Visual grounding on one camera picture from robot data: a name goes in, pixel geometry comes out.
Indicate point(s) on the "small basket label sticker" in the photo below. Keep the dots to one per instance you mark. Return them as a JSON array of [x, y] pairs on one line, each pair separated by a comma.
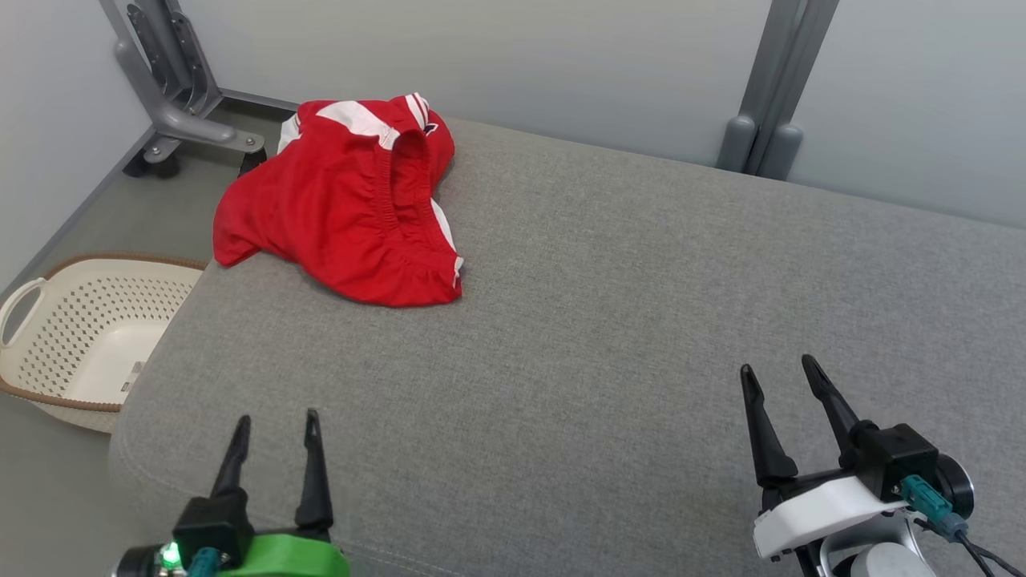
[[132, 377]]

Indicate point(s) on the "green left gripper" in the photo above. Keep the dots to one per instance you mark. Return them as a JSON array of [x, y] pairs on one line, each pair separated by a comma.
[[288, 557]]

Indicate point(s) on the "black caster wheel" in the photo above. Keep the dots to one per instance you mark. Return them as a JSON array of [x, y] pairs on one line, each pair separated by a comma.
[[156, 166], [252, 160]]

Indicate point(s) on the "red white jersey shirt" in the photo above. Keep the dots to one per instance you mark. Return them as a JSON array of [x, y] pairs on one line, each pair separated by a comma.
[[417, 108]]

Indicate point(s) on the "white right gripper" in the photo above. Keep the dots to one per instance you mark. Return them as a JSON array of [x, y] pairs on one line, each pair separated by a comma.
[[817, 513]]

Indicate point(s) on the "cream perforated laundry basket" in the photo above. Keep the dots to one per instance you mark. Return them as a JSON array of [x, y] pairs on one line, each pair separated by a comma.
[[88, 320]]

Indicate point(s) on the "grey metal wheeled stand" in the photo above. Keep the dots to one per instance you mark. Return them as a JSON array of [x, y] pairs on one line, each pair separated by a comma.
[[172, 88]]

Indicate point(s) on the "red white basketball shorts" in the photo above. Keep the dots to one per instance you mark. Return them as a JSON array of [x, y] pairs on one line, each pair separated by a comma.
[[337, 232]]

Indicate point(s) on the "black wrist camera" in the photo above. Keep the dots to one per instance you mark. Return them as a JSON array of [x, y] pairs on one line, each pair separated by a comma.
[[902, 457], [212, 525]]

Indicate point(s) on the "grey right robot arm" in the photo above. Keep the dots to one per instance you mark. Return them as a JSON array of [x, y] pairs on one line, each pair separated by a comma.
[[882, 561]]

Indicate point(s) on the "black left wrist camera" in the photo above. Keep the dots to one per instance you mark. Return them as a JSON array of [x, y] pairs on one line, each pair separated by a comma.
[[212, 525]]

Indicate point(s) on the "grey metal double post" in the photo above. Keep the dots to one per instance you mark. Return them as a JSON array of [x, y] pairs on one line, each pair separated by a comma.
[[773, 88]]

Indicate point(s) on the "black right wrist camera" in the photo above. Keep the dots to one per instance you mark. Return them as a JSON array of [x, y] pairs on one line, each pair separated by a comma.
[[902, 457]]

